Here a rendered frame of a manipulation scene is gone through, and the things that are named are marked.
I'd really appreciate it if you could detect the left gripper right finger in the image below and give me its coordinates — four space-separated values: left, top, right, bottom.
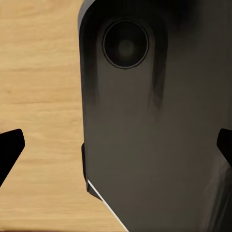
217 129 232 167

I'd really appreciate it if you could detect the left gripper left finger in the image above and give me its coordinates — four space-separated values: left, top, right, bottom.
0 129 25 187

